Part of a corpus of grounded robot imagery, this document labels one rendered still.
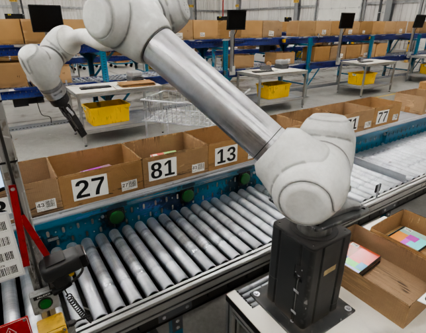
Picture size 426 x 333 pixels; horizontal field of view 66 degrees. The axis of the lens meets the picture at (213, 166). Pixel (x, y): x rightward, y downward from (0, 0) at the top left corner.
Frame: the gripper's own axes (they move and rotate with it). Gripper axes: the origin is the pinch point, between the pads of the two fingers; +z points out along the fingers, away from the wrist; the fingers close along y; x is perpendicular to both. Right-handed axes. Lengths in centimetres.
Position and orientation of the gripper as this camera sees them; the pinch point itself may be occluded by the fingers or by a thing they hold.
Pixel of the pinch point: (77, 127)
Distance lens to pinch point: 162.1
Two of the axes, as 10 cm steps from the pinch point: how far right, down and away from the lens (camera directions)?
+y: 7.2, 5.3, -4.5
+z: 0.9, 5.7, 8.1
